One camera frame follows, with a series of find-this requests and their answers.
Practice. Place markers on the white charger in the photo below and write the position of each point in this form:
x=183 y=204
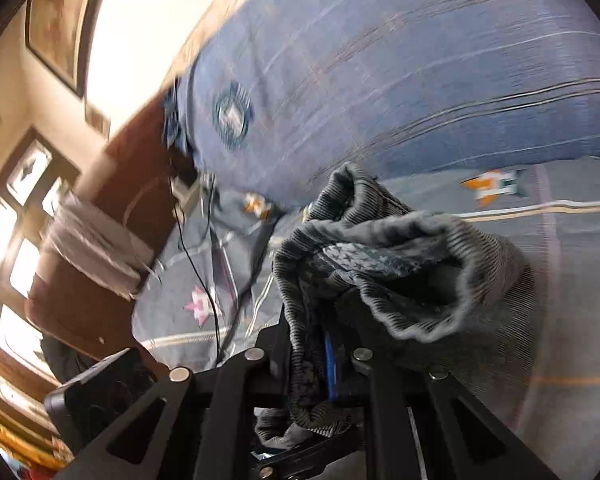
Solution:
x=181 y=189

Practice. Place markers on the white cloth wrap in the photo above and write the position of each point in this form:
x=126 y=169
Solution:
x=92 y=245

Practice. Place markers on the dark cloth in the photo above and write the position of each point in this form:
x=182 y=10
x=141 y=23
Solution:
x=67 y=360

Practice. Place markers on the grey printed bed sheet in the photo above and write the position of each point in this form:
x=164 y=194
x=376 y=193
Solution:
x=570 y=285

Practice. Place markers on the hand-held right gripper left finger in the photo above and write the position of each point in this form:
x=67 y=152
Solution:
x=272 y=375

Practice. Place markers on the brown wooden headboard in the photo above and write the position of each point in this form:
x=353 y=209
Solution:
x=130 y=170

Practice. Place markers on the grey denim pants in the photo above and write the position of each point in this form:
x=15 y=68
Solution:
x=420 y=230

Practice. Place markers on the small wall frame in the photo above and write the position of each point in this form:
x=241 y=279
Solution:
x=97 y=119

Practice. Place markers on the blue plaid pillow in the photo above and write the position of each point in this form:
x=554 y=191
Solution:
x=405 y=60

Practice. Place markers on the framed wall picture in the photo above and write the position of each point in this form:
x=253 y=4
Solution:
x=60 y=25

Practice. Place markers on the blue denim cloth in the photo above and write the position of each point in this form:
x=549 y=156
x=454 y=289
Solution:
x=172 y=120

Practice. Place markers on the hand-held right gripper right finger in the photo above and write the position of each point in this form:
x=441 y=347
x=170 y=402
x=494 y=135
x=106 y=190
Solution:
x=331 y=365

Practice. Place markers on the wooden framed window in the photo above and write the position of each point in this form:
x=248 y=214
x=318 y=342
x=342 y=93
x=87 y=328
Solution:
x=20 y=260

